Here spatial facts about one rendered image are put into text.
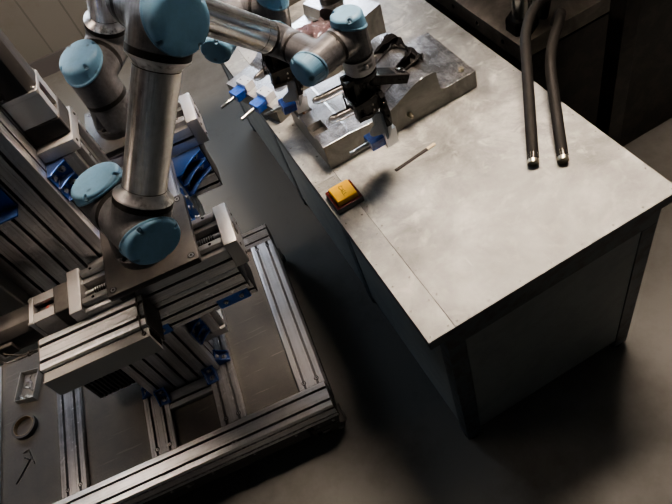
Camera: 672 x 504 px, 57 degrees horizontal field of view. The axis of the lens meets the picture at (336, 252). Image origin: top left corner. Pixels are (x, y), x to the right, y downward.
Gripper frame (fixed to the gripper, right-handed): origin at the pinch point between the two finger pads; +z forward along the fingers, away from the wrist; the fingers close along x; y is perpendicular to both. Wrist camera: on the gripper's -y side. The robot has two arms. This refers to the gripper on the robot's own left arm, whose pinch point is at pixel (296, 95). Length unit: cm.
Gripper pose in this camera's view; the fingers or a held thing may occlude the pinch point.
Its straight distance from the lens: 183.2
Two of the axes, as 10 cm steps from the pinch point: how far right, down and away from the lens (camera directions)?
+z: 0.7, 5.4, 8.4
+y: -8.8, 4.3, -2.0
